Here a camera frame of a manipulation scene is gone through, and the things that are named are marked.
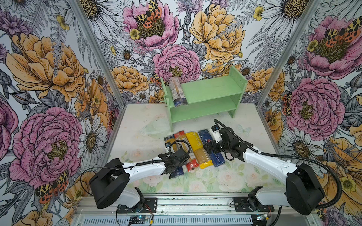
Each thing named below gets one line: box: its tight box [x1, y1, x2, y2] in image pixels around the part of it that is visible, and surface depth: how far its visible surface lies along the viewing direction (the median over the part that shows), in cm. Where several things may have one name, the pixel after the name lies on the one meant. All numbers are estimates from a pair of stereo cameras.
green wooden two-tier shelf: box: [159, 65, 248, 132], surface depth 100 cm
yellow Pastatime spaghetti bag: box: [185, 131, 214, 170], surface depth 94 cm
